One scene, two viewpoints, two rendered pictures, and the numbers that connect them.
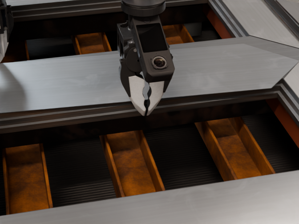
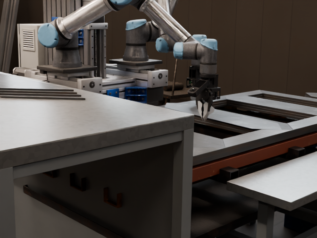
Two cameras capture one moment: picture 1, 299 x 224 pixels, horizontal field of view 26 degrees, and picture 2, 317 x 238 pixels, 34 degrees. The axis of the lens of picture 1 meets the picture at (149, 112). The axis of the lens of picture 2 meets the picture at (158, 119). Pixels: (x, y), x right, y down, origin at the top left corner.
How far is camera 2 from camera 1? 191 cm
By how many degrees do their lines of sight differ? 58
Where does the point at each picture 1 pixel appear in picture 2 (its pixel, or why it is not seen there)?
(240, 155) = not seen: hidden behind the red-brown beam
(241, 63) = (261, 124)
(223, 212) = not seen: hidden behind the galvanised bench
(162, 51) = (197, 87)
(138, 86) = (200, 106)
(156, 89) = (205, 109)
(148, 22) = (203, 80)
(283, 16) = not seen: outside the picture
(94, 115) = (196, 120)
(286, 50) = (286, 128)
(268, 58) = (274, 126)
